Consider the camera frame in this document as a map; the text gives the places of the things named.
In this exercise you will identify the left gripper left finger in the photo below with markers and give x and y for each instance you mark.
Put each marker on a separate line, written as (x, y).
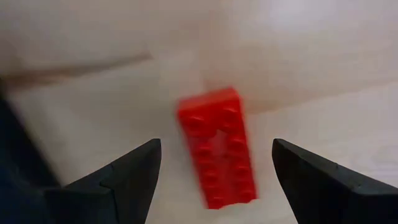
(124, 193)

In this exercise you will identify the red long block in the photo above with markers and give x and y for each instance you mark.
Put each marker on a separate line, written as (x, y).
(217, 149)

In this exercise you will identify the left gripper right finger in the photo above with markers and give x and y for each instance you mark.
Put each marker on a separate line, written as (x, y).
(326, 199)

